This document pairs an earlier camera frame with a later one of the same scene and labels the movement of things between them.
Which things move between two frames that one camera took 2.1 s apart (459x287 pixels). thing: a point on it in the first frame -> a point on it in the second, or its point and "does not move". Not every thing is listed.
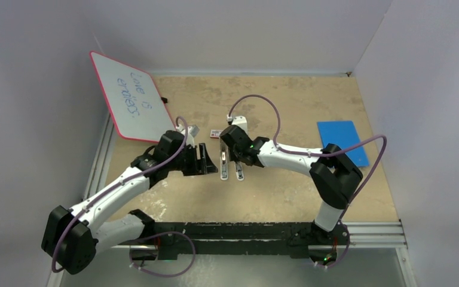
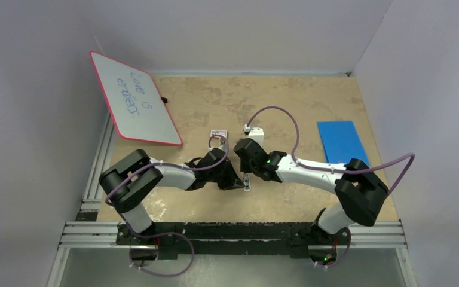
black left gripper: (205, 165) -> (232, 180)
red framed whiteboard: (137, 108) does not move
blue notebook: (344, 134) does not move
